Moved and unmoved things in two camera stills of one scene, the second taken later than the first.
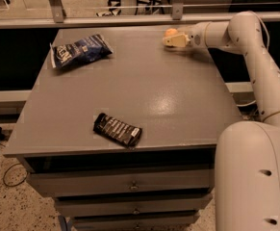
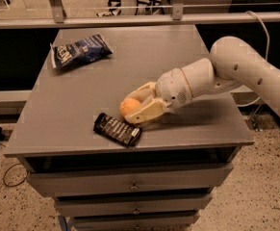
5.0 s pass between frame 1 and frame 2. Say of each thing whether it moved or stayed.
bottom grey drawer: stayed
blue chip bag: stayed
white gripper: moved
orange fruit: moved
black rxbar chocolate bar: stayed
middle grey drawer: stayed
